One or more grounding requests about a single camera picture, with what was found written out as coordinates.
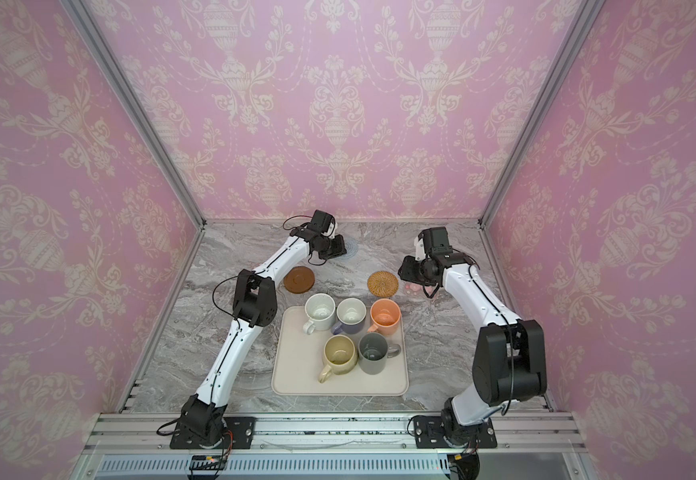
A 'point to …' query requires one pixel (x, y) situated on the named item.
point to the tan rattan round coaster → (382, 284)
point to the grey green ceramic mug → (372, 353)
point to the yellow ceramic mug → (340, 354)
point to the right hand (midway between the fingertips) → (406, 270)
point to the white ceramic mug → (320, 309)
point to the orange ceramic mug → (385, 315)
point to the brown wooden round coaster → (299, 279)
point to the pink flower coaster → (414, 290)
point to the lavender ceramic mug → (350, 313)
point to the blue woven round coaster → (351, 247)
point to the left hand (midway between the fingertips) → (347, 250)
